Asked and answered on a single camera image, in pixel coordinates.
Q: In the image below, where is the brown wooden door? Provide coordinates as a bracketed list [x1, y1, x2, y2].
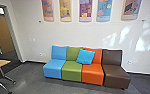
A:
[0, 14, 16, 55]

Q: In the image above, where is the blue cushion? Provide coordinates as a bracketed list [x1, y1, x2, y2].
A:
[75, 48, 96, 66]

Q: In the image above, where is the green sofa seat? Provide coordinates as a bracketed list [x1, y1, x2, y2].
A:
[61, 46, 84, 83]

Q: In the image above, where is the blue sofa seat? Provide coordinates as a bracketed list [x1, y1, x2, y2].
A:
[42, 45, 68, 80]

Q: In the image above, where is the orange sofa seat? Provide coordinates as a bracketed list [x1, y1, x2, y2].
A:
[81, 47, 105, 86]

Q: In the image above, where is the yellow poster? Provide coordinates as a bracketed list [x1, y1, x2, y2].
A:
[58, 0, 73, 23]

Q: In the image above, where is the purple poster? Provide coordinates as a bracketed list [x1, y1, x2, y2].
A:
[78, 0, 93, 23]

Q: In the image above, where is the poster with red figure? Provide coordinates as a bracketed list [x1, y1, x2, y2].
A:
[40, 0, 55, 23]

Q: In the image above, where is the light blue poster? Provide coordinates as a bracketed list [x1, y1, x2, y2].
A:
[96, 0, 114, 23]

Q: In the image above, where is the brown sofa seat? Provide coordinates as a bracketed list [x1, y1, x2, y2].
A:
[101, 48, 132, 90]

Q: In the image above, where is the pink and beige poster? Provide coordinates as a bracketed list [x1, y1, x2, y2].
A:
[120, 0, 143, 21]

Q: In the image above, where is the white wall outlet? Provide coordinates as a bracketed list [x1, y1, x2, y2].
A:
[126, 59, 132, 65]
[38, 52, 45, 57]

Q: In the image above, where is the white light switch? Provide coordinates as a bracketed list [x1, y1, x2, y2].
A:
[28, 37, 36, 42]

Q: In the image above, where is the dark door frame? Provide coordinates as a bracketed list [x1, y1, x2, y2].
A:
[0, 3, 25, 63]

